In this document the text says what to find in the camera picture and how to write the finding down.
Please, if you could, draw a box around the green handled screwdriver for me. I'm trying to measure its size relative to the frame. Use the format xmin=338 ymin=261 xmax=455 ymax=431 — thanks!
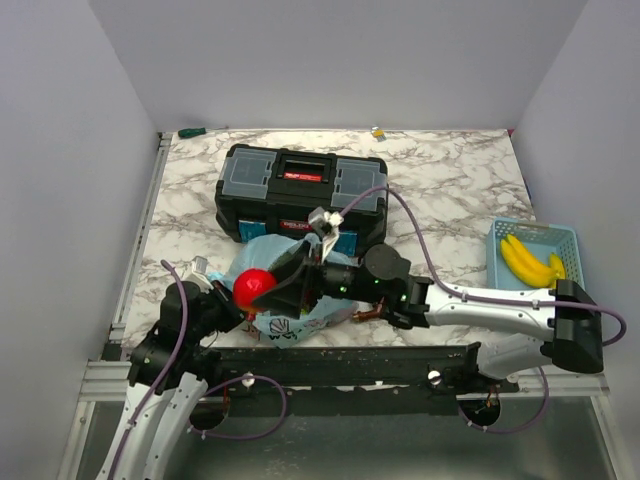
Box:
xmin=177 ymin=125 xmax=229 ymax=139

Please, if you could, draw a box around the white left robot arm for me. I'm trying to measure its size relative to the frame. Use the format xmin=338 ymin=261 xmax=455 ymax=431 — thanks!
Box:
xmin=97 ymin=277 xmax=245 ymax=479

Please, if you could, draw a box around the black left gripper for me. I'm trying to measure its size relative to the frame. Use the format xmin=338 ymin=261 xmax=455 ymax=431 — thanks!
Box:
xmin=188 ymin=279 xmax=258 ymax=344

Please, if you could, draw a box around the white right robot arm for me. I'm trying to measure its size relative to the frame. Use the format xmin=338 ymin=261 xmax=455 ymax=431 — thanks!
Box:
xmin=251 ymin=242 xmax=604 ymax=392

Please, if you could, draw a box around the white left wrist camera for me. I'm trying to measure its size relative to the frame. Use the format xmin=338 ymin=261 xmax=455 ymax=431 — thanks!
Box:
xmin=184 ymin=256 xmax=213 ymax=293

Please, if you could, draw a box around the small yellow blue object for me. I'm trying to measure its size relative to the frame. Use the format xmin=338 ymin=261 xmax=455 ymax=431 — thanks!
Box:
xmin=371 ymin=127 xmax=386 ymax=142

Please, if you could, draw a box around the light blue plastic bag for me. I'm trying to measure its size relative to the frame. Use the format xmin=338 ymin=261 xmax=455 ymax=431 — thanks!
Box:
xmin=206 ymin=233 xmax=358 ymax=348

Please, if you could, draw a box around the brown faucet tap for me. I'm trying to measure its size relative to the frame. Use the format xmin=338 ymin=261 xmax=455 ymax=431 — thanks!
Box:
xmin=351 ymin=300 xmax=386 ymax=324

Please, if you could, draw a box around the red fake fruit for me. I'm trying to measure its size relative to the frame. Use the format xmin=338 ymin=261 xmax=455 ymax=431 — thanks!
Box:
xmin=232 ymin=268 xmax=278 ymax=312

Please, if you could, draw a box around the black plastic toolbox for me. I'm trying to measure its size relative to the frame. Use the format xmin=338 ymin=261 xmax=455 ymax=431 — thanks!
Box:
xmin=214 ymin=144 xmax=388 ymax=257

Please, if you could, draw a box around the yellow fake banana bunch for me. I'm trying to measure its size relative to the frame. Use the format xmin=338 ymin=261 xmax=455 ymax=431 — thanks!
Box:
xmin=500 ymin=234 xmax=566 ymax=288

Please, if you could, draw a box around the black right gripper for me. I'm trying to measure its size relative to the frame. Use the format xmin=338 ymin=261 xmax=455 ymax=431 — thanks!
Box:
xmin=253 ymin=235 xmax=384 ymax=318

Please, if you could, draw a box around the light blue plastic basket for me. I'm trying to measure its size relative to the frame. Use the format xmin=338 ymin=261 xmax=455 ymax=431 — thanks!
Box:
xmin=486 ymin=217 xmax=585 ymax=290

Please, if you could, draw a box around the black metal base rail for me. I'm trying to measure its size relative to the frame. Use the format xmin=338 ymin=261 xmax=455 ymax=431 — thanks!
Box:
xmin=196 ymin=344 xmax=518 ymax=417

